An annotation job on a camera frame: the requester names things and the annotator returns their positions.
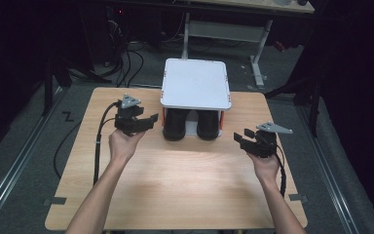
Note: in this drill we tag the black stand leg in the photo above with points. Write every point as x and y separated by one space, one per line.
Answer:
48 87
313 110

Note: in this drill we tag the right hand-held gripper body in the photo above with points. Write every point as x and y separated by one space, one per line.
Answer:
266 144

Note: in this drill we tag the person's right hand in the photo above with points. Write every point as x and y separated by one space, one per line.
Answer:
268 169

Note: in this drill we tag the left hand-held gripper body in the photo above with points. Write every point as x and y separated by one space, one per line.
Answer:
126 123

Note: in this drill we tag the white shoe rack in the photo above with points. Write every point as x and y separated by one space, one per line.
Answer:
195 83

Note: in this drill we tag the dark computer cabinet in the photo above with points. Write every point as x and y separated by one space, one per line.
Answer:
105 32

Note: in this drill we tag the small red object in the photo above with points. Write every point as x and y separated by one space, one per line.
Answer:
280 47

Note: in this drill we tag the grey tape piece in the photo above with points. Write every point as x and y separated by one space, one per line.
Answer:
298 198

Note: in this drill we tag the black shoe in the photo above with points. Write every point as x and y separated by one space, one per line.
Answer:
208 125
174 125

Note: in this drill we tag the background desk with grey frame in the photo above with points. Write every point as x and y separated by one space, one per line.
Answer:
227 31

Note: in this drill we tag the metal floor rail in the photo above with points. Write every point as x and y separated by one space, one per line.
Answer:
329 172
16 152

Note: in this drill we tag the person's left hand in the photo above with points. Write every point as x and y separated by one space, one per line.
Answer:
121 148

